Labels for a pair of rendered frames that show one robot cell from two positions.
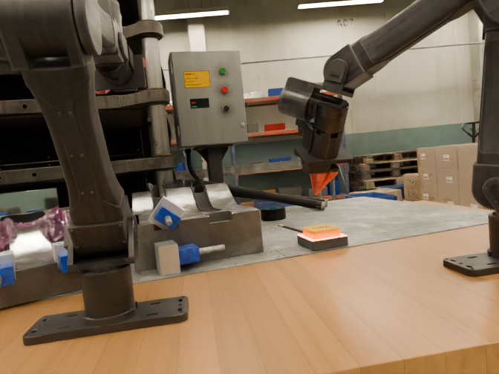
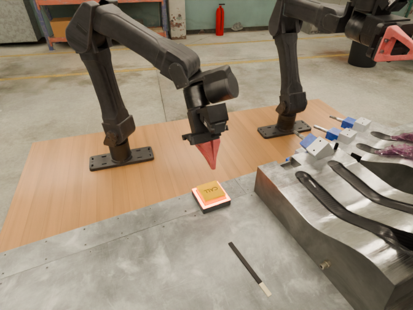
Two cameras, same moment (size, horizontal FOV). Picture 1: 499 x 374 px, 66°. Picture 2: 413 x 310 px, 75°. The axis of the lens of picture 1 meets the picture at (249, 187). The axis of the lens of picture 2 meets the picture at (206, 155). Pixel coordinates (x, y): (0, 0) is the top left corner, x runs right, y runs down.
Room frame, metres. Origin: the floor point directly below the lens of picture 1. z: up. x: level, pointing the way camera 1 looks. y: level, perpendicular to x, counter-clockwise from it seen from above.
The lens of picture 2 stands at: (1.31, -0.24, 1.34)
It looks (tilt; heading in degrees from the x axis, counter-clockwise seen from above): 37 degrees down; 170
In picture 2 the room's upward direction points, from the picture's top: straight up
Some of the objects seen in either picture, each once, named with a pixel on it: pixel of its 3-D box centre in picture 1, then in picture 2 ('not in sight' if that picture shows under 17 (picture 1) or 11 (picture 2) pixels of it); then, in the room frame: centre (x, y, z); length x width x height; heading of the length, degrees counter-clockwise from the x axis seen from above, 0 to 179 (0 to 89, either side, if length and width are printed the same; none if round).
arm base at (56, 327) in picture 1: (108, 293); (286, 120); (0.50, 0.20, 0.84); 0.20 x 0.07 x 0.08; 98
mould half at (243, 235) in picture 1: (185, 214); (370, 225); (1.00, 0.17, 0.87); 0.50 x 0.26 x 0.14; 15
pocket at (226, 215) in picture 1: (219, 222); (287, 168); (0.80, 0.07, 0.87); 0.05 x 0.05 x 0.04; 15
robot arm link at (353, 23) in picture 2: (108, 56); (363, 26); (0.71, 0.23, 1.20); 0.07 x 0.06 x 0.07; 8
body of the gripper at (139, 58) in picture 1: (116, 69); (383, 35); (0.77, 0.24, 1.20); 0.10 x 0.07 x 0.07; 98
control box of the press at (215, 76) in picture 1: (219, 220); not in sight; (1.74, 0.15, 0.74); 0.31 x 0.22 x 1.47; 105
